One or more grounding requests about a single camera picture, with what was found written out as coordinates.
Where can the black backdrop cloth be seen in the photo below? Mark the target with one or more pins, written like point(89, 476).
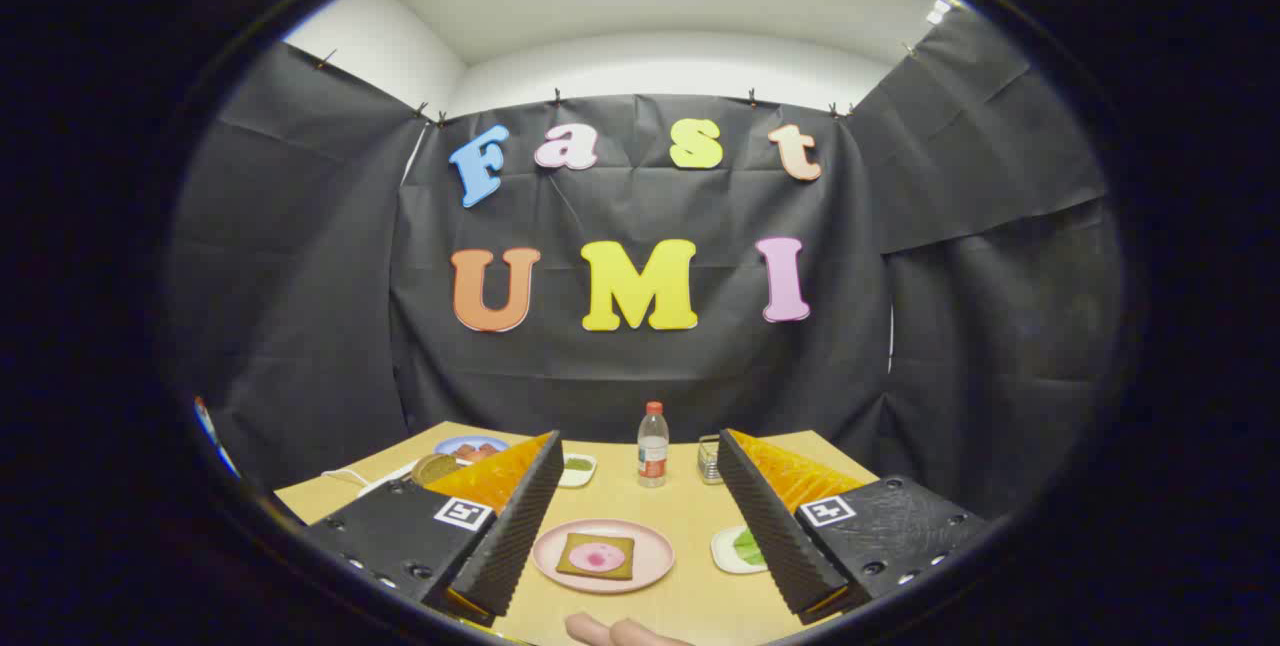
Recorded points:
point(640, 376)

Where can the small ceiling light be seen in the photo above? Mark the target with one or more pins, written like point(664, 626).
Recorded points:
point(938, 11)

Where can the clear bottle with red cap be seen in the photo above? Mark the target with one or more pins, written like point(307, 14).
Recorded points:
point(652, 451)

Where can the pink ham slice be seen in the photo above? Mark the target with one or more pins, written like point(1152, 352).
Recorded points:
point(601, 557)

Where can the small white square plate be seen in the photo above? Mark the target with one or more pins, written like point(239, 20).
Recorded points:
point(722, 551)

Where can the pink round plate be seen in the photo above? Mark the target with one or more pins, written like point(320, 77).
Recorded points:
point(650, 571)

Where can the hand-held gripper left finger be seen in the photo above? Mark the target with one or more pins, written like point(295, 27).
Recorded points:
point(520, 516)

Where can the white divided dish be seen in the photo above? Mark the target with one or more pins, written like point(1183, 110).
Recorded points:
point(577, 471)

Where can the brown bread slice with ham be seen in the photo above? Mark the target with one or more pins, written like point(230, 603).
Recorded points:
point(568, 560)

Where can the white toaster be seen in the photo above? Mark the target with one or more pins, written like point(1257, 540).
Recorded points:
point(390, 479)

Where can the blue round plate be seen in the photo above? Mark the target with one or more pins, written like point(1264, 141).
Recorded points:
point(450, 444)

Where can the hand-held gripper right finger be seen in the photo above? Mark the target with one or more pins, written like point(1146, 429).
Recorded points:
point(765, 526)

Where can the green lettuce leaf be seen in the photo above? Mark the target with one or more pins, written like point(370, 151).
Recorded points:
point(750, 548)

